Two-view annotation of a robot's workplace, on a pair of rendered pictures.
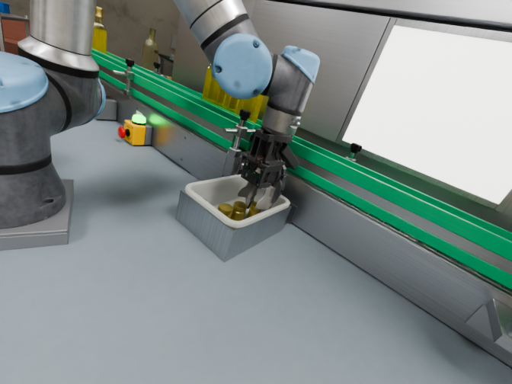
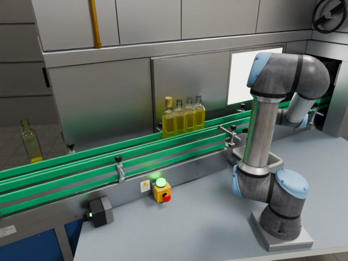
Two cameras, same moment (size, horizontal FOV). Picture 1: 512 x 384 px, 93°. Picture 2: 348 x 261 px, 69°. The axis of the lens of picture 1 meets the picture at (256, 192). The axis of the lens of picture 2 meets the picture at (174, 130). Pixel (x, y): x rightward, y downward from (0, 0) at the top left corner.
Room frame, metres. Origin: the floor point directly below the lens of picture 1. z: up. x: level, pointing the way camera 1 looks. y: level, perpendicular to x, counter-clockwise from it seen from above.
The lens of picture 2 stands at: (0.31, 1.23, 1.58)
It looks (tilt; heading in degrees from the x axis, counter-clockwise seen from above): 27 degrees down; 301
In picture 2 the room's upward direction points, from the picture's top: 1 degrees counter-clockwise
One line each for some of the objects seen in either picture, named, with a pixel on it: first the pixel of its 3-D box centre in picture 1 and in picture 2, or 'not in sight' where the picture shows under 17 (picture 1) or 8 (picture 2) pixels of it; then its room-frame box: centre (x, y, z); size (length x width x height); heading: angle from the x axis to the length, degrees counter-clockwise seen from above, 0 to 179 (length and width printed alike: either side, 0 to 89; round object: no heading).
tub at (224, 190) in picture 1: (237, 209); (255, 161); (0.52, 0.03, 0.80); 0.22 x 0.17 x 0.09; 148
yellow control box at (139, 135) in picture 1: (137, 132); (161, 191); (0.83, 0.48, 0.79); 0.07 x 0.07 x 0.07; 58
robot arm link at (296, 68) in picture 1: (292, 81); not in sight; (0.53, 0.00, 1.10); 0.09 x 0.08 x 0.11; 101
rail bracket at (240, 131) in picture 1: (245, 133); (229, 134); (0.67, 0.08, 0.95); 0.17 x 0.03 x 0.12; 148
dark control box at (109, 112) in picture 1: (102, 107); (101, 212); (0.98, 0.72, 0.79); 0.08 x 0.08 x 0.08; 58
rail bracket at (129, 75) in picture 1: (123, 77); (121, 172); (0.94, 0.61, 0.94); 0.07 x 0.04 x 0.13; 148
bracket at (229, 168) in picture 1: (240, 165); (225, 148); (0.68, 0.07, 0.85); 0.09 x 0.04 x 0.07; 148
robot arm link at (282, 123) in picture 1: (281, 122); not in sight; (0.53, -0.01, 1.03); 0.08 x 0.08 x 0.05
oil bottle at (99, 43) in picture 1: (99, 38); not in sight; (1.43, 1.07, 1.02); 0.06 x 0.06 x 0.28; 58
